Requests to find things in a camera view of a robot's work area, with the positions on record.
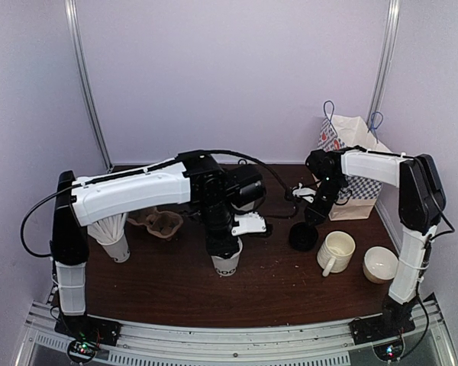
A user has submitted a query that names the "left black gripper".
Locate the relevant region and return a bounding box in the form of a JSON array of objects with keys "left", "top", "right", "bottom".
[{"left": 198, "top": 201, "right": 240, "bottom": 259}]

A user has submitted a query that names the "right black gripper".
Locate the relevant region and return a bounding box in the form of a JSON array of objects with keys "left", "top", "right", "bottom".
[{"left": 305, "top": 176, "right": 346, "bottom": 229}]

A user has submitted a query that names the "blue checkered paper bag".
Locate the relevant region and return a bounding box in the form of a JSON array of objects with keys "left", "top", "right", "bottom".
[{"left": 315, "top": 99, "right": 393, "bottom": 222}]

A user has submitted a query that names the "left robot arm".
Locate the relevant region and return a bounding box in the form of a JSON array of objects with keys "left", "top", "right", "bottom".
[{"left": 50, "top": 150, "right": 268, "bottom": 339}]

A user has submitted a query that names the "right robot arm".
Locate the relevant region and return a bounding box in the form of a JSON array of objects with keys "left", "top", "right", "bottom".
[{"left": 304, "top": 146, "right": 446, "bottom": 337}]

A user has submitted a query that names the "stack of black lids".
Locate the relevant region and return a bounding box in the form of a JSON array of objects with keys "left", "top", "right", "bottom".
[{"left": 289, "top": 222, "right": 318, "bottom": 252}]

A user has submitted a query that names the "cream ceramic mug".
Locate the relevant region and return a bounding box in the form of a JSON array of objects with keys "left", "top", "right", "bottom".
[{"left": 317, "top": 231, "right": 356, "bottom": 277}]

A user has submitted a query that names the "cardboard cup carrier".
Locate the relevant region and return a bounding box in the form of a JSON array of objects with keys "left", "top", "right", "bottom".
[{"left": 127, "top": 207, "right": 184, "bottom": 241}]

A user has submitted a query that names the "cream ceramic bowl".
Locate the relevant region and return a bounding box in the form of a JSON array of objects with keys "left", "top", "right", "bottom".
[{"left": 363, "top": 246, "right": 398, "bottom": 284}]

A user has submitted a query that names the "paper cup holding straws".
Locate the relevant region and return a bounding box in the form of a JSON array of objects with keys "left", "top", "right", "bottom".
[{"left": 100, "top": 232, "right": 131, "bottom": 263}]

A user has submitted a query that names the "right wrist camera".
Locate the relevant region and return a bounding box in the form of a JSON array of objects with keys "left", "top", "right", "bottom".
[{"left": 284, "top": 183, "right": 316, "bottom": 203}]

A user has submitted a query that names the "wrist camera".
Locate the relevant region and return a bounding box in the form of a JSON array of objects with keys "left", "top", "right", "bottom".
[
  {"left": 284, "top": 183, "right": 316, "bottom": 203},
  {"left": 231, "top": 212, "right": 273, "bottom": 237}
]

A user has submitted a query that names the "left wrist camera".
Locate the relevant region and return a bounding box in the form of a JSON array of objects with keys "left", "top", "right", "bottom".
[{"left": 231, "top": 212, "right": 273, "bottom": 237}]

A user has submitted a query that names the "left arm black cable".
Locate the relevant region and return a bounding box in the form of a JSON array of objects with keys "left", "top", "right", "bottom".
[{"left": 19, "top": 149, "right": 302, "bottom": 258}]

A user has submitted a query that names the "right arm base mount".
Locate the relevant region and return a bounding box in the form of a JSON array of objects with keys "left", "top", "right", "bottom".
[{"left": 348, "top": 314, "right": 415, "bottom": 345}]

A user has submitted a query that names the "aluminium front rail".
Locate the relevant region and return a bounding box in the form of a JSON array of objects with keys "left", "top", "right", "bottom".
[{"left": 15, "top": 293, "right": 458, "bottom": 366}]

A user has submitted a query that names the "left aluminium frame post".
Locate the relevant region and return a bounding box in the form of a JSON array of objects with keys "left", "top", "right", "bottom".
[{"left": 64, "top": 0, "right": 114, "bottom": 172}]

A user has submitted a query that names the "aluminium frame post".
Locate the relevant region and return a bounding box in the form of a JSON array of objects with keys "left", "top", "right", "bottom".
[
  {"left": 64, "top": 0, "right": 114, "bottom": 172},
  {"left": 367, "top": 0, "right": 402, "bottom": 120}
]

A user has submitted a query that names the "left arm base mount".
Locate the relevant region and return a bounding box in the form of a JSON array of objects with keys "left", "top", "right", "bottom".
[{"left": 54, "top": 306, "right": 121, "bottom": 346}]

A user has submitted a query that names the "right aluminium frame post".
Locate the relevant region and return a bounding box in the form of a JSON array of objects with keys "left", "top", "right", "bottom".
[{"left": 367, "top": 0, "right": 402, "bottom": 120}]

